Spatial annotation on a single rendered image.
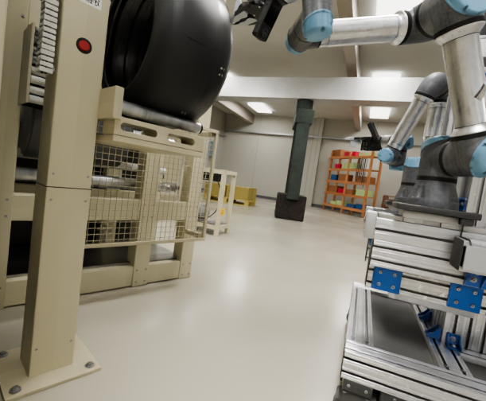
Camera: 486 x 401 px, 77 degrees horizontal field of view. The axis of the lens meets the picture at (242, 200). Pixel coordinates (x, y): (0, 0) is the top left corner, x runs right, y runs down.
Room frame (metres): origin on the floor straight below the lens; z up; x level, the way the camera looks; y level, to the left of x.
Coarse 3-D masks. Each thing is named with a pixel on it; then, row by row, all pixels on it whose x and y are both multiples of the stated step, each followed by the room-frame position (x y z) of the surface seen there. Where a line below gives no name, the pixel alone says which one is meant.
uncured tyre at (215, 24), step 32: (128, 0) 1.30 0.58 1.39; (160, 0) 0.98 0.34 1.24; (192, 0) 1.00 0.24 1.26; (128, 32) 1.38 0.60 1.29; (160, 32) 0.97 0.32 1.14; (192, 32) 0.99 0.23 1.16; (224, 32) 1.09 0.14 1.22; (128, 64) 1.42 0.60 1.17; (160, 64) 0.99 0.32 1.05; (192, 64) 1.03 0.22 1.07; (224, 64) 1.11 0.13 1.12; (128, 96) 1.08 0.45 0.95; (160, 96) 1.05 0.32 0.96; (192, 96) 1.10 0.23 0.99
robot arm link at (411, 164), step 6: (408, 162) 1.47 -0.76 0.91; (414, 162) 1.45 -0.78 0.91; (408, 168) 1.46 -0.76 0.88; (414, 168) 1.44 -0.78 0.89; (402, 174) 1.50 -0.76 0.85; (408, 174) 1.46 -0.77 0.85; (414, 174) 1.44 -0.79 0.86; (402, 180) 1.49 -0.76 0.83; (408, 180) 1.46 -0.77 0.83; (414, 180) 1.44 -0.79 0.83
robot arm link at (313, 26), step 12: (312, 0) 0.78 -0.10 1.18; (324, 0) 0.78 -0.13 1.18; (312, 12) 0.78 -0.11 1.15; (324, 12) 0.78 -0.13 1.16; (300, 24) 0.84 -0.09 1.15; (312, 24) 0.78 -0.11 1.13; (324, 24) 0.78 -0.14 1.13; (300, 36) 0.87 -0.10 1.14; (312, 36) 0.81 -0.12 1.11; (324, 36) 0.81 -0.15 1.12
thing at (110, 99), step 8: (104, 88) 0.98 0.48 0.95; (112, 88) 0.94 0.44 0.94; (120, 88) 0.93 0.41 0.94; (104, 96) 0.97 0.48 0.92; (112, 96) 0.93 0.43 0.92; (120, 96) 0.94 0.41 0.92; (104, 104) 0.97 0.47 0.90; (112, 104) 0.93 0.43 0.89; (120, 104) 0.94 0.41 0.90; (104, 112) 0.96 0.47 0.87; (112, 112) 0.92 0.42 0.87; (120, 112) 0.94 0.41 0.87
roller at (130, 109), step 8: (128, 104) 0.99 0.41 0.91; (136, 104) 1.02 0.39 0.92; (128, 112) 1.00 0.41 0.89; (136, 112) 1.02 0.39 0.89; (144, 112) 1.03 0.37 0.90; (152, 112) 1.06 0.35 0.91; (160, 112) 1.08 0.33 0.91; (152, 120) 1.07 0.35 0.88; (160, 120) 1.08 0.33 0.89; (168, 120) 1.10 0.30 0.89; (176, 120) 1.13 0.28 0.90; (184, 120) 1.15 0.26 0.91; (184, 128) 1.16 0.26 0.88; (192, 128) 1.19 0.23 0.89; (200, 128) 1.21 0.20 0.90
